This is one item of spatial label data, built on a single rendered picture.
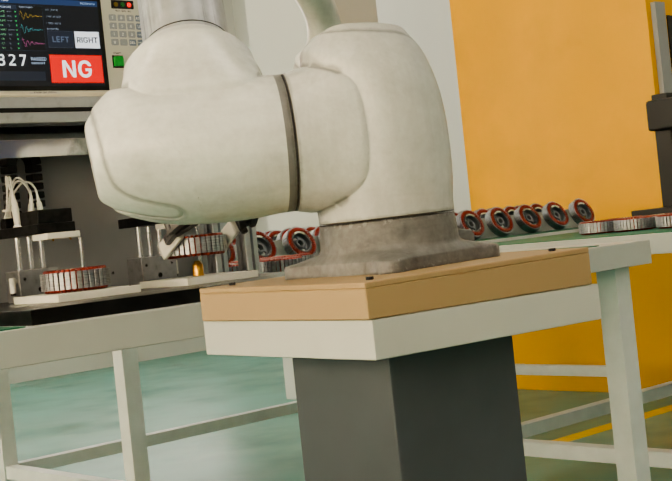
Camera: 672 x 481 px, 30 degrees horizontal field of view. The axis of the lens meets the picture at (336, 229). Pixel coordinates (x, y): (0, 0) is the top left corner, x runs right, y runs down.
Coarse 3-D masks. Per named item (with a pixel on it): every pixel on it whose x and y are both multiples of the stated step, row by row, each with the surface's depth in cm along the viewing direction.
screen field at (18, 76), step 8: (0, 72) 212; (8, 72) 213; (16, 72) 214; (24, 72) 215; (32, 72) 216; (40, 72) 217; (0, 80) 212; (8, 80) 213; (16, 80) 214; (24, 80) 215; (32, 80) 216; (40, 80) 217
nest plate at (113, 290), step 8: (104, 288) 202; (112, 288) 200; (120, 288) 201; (128, 288) 202; (136, 288) 203; (24, 296) 204; (32, 296) 200; (40, 296) 198; (48, 296) 196; (56, 296) 194; (64, 296) 194; (72, 296) 195; (80, 296) 196; (88, 296) 197; (96, 296) 198; (104, 296) 199; (16, 304) 204
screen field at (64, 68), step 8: (56, 56) 219; (64, 56) 220; (72, 56) 221; (80, 56) 222; (88, 56) 223; (96, 56) 225; (56, 64) 219; (64, 64) 220; (72, 64) 221; (80, 64) 222; (88, 64) 223; (96, 64) 224; (56, 72) 219; (64, 72) 220; (72, 72) 221; (80, 72) 222; (88, 72) 223; (96, 72) 224; (56, 80) 219; (64, 80) 220; (72, 80) 221; (80, 80) 222; (88, 80) 223; (96, 80) 224
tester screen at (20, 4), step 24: (0, 0) 213; (24, 0) 216; (48, 0) 219; (72, 0) 222; (0, 24) 213; (24, 24) 216; (48, 24) 219; (72, 24) 222; (96, 24) 225; (0, 48) 212; (24, 48) 215; (48, 48) 218; (72, 48) 222; (48, 72) 218
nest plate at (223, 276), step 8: (224, 272) 225; (232, 272) 219; (240, 272) 217; (248, 272) 218; (256, 272) 219; (152, 280) 222; (160, 280) 216; (168, 280) 214; (176, 280) 212; (184, 280) 210; (192, 280) 210; (200, 280) 211; (208, 280) 212; (216, 280) 214; (224, 280) 215
